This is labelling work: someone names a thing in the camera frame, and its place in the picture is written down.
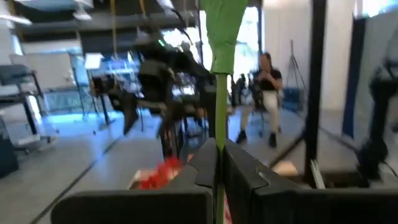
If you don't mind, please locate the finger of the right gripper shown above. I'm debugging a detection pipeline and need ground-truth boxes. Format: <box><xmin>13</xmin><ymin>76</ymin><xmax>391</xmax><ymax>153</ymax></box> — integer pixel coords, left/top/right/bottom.
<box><xmin>159</xmin><ymin>104</ymin><xmax>187</xmax><ymax>159</ymax></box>
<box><xmin>90</xmin><ymin>76</ymin><xmax>140</xmax><ymax>135</ymax></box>

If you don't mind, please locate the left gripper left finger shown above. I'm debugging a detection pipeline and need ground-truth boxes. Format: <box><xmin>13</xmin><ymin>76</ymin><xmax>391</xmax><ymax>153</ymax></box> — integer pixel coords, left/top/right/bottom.
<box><xmin>51</xmin><ymin>138</ymin><xmax>220</xmax><ymax>224</ymax></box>

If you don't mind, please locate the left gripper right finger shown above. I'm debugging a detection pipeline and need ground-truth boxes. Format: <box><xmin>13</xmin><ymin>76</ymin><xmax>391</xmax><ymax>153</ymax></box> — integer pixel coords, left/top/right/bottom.
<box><xmin>223</xmin><ymin>139</ymin><xmax>398</xmax><ymax>224</ymax></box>

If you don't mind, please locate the red artificial flower bunch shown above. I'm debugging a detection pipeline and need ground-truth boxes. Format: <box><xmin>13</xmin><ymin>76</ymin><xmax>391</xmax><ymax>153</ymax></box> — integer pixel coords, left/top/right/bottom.
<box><xmin>136</xmin><ymin>156</ymin><xmax>233</xmax><ymax>224</ymax></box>

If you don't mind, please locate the white artificial tulip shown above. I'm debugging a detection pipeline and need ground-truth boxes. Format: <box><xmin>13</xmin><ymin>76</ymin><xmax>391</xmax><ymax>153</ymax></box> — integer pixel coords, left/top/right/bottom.
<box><xmin>200</xmin><ymin>0</ymin><xmax>249</xmax><ymax>224</ymax></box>

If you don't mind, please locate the white board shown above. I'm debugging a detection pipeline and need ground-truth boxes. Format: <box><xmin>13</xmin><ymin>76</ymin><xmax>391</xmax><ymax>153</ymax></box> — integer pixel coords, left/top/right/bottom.
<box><xmin>9</xmin><ymin>52</ymin><xmax>78</xmax><ymax>93</ymax></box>

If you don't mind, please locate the black equipment stand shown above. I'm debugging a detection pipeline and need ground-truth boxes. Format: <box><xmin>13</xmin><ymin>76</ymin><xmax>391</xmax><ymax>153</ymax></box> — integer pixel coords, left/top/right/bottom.
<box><xmin>357</xmin><ymin>58</ymin><xmax>398</xmax><ymax>181</ymax></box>

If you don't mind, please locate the person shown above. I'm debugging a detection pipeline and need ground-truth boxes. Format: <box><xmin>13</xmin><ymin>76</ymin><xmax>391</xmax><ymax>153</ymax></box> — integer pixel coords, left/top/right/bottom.
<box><xmin>235</xmin><ymin>52</ymin><xmax>284</xmax><ymax>149</ymax></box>

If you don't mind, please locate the blue crate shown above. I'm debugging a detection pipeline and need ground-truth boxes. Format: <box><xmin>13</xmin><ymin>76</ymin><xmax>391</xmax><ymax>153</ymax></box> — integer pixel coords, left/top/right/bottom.
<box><xmin>282</xmin><ymin>86</ymin><xmax>302</xmax><ymax>112</ymax></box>

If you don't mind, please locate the dark blue partition panel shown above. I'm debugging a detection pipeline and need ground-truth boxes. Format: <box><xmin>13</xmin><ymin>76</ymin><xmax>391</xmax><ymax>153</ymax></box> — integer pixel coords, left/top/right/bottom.
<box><xmin>341</xmin><ymin>17</ymin><xmax>367</xmax><ymax>139</ymax></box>

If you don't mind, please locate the black box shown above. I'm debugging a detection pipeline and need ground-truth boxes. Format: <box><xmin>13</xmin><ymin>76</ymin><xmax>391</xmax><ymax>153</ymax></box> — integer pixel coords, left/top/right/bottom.
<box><xmin>0</xmin><ymin>118</ymin><xmax>19</xmax><ymax>178</ymax></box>

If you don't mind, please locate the black tripod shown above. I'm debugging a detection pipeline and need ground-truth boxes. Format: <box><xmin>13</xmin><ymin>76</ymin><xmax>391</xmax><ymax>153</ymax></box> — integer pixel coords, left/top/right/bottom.
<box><xmin>285</xmin><ymin>39</ymin><xmax>309</xmax><ymax>94</ymax></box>

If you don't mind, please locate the black aluminium table frame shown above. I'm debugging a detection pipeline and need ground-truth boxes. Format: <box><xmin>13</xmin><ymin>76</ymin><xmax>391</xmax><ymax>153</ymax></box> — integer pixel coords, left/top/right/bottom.
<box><xmin>303</xmin><ymin>0</ymin><xmax>371</xmax><ymax>189</ymax></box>

